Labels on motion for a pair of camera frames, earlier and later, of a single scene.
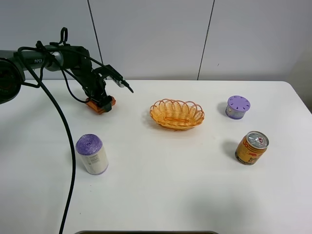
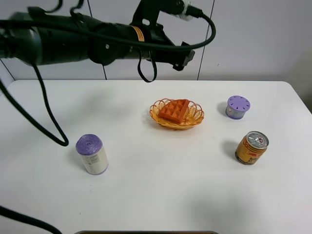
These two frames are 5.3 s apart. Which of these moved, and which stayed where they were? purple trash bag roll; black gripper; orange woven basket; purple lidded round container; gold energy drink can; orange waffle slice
Moved: black gripper; orange waffle slice
Stayed: purple trash bag roll; purple lidded round container; gold energy drink can; orange woven basket
